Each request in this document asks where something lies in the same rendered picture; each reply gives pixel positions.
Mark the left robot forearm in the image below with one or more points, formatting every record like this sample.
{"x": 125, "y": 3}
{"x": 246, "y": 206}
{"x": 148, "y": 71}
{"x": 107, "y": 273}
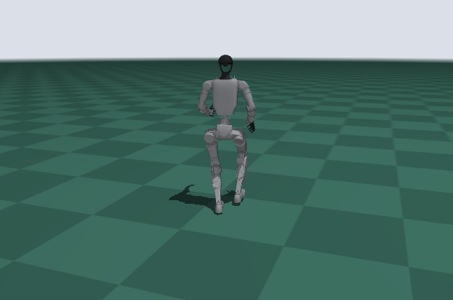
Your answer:
{"x": 207, "y": 112}

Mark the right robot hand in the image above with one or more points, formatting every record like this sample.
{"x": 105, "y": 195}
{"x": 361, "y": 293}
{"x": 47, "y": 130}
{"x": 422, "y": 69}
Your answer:
{"x": 252, "y": 126}

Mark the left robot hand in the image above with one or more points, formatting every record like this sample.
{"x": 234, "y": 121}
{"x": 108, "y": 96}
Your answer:
{"x": 211, "y": 107}

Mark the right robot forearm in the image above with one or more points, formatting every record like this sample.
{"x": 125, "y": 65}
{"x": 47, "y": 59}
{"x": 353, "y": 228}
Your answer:
{"x": 251, "y": 117}

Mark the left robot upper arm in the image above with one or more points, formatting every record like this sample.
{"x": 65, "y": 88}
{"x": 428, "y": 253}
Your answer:
{"x": 204, "y": 95}

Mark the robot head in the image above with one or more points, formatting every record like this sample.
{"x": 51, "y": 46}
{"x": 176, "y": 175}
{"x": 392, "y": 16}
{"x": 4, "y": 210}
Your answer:
{"x": 225, "y": 60}

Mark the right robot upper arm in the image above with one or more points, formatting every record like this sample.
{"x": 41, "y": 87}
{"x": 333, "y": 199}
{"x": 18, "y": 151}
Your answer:
{"x": 247, "y": 95}

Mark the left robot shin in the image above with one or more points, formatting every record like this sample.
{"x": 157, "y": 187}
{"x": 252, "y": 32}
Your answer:
{"x": 217, "y": 185}

